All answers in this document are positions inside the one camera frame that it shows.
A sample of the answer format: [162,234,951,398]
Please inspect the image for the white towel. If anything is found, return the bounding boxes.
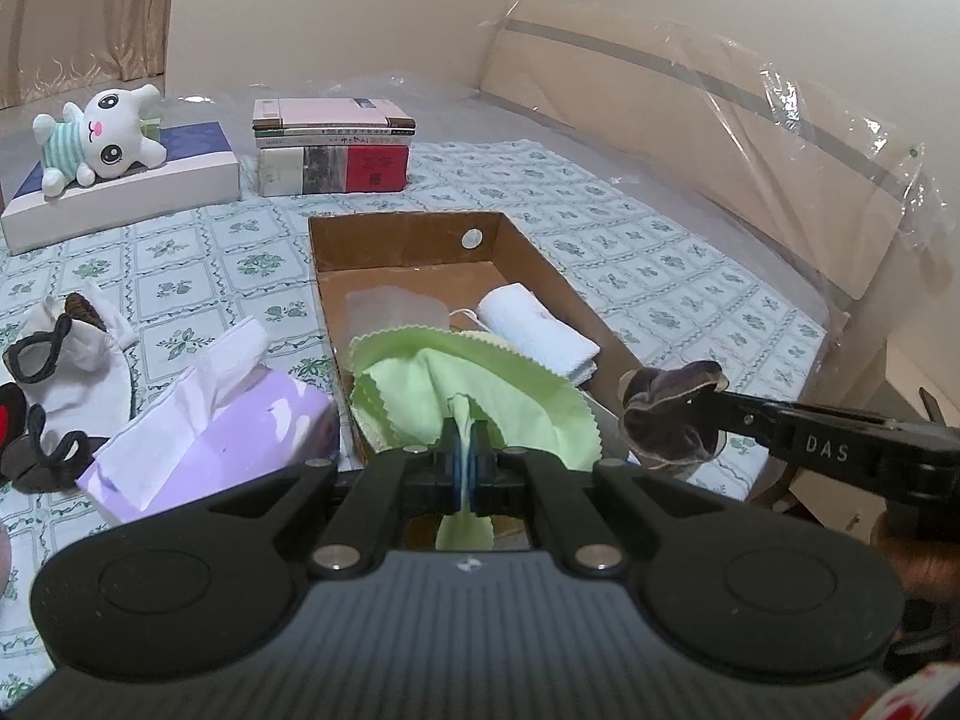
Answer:
[478,283,602,380]

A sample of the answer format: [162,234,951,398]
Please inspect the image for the mattress in clear plastic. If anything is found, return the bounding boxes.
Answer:
[0,73,901,361]

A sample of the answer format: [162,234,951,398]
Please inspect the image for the green cleaning cloth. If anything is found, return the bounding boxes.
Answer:
[349,328,605,552]

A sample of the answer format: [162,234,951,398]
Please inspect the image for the person's right hand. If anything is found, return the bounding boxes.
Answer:
[870,514,960,605]

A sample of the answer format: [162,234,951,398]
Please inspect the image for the thin dark book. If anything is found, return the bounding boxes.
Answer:
[255,127,415,149]

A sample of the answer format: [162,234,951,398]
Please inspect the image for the purple tissue box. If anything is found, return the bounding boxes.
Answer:
[73,315,342,526]

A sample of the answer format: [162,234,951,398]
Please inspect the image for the brown velvet scrunchie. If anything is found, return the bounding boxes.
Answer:
[619,360,730,475]

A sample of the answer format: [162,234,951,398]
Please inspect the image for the grey book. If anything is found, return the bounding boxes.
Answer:
[303,146,348,194]

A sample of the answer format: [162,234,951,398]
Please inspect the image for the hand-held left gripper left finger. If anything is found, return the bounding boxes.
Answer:
[217,416,462,578]

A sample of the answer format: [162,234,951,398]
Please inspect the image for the beige curtain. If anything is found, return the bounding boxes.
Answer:
[0,0,181,110]

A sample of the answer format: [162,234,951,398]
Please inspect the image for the light wooden panel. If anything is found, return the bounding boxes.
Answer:
[750,292,960,537]

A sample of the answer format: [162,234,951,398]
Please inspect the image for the flat white and blue box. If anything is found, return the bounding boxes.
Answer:
[0,120,242,256]

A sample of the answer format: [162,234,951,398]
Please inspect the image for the red white printed cloth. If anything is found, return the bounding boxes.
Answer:
[855,660,960,720]

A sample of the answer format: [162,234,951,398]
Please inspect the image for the plastic-wrapped wooden headboard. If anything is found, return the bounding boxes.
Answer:
[476,0,947,305]

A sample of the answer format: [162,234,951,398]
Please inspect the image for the white plush toy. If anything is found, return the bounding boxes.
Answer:
[31,82,167,200]

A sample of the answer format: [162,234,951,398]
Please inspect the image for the red book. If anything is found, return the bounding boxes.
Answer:
[346,144,410,193]

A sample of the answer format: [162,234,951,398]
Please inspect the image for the floral printed sheet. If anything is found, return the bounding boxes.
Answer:
[0,139,833,691]

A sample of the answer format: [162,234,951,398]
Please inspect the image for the black red cloth item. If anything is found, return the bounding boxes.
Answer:
[0,382,76,494]

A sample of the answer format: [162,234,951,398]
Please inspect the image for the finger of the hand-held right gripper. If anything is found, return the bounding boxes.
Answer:
[697,386,785,422]
[694,420,781,460]

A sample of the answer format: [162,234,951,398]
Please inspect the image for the translucent white sheet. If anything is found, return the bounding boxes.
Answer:
[343,286,452,336]

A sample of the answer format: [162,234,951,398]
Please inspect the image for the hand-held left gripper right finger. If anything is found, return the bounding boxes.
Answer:
[472,416,721,578]

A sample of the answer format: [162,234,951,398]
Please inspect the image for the cardboard box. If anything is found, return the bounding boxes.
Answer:
[307,210,646,467]

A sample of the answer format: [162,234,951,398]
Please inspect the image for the white book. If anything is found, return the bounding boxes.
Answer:
[259,146,305,197]

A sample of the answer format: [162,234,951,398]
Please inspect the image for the pink book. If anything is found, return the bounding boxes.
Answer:
[253,97,416,133]

